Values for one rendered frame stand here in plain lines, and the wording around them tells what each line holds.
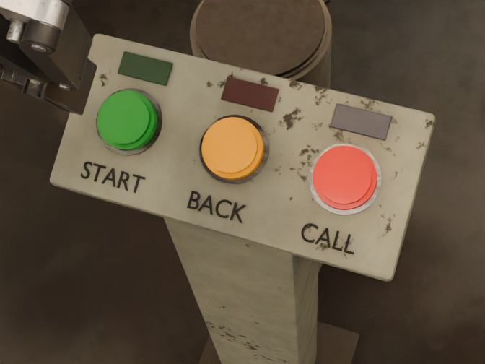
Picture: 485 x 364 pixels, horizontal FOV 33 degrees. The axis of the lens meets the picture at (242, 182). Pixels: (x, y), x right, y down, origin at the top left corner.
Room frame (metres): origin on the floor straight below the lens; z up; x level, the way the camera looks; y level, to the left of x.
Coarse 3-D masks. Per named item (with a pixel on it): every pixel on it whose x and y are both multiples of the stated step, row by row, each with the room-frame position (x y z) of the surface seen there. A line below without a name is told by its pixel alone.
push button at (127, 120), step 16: (112, 96) 0.31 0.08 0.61; (128, 96) 0.31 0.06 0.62; (112, 112) 0.30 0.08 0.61; (128, 112) 0.30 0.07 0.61; (144, 112) 0.29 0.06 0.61; (112, 128) 0.29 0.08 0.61; (128, 128) 0.29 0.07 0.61; (144, 128) 0.28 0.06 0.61; (112, 144) 0.28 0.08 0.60; (128, 144) 0.28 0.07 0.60
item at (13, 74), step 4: (4, 68) 0.24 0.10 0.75; (8, 68) 0.24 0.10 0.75; (4, 72) 0.24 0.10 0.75; (8, 72) 0.24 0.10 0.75; (12, 72) 0.24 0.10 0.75; (16, 72) 0.24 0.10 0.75; (4, 76) 0.24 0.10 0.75; (8, 76) 0.24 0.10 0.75; (12, 76) 0.24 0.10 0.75; (16, 76) 0.24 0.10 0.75; (4, 80) 0.24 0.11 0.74; (8, 80) 0.24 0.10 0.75; (12, 80) 0.24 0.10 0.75; (12, 84) 0.24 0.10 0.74; (16, 84) 0.24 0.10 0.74; (20, 88) 0.24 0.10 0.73; (44, 100) 0.25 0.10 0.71; (48, 100) 0.25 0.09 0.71; (52, 104) 0.25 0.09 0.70; (60, 108) 0.26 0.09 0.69
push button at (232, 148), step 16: (224, 128) 0.27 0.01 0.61; (240, 128) 0.27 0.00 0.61; (208, 144) 0.26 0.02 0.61; (224, 144) 0.26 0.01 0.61; (240, 144) 0.26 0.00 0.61; (256, 144) 0.25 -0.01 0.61; (208, 160) 0.25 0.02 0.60; (224, 160) 0.25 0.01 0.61; (240, 160) 0.25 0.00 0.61; (256, 160) 0.25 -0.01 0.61; (224, 176) 0.24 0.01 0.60; (240, 176) 0.24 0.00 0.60
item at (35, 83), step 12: (0, 24) 0.22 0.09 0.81; (0, 36) 0.22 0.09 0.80; (0, 48) 0.22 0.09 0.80; (12, 48) 0.22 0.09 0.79; (0, 60) 0.22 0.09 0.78; (12, 60) 0.22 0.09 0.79; (24, 60) 0.22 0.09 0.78; (24, 72) 0.23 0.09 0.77; (36, 72) 0.23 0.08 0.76; (24, 84) 0.23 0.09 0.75; (36, 84) 0.23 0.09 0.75; (48, 84) 0.23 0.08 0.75; (36, 96) 0.22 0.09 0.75
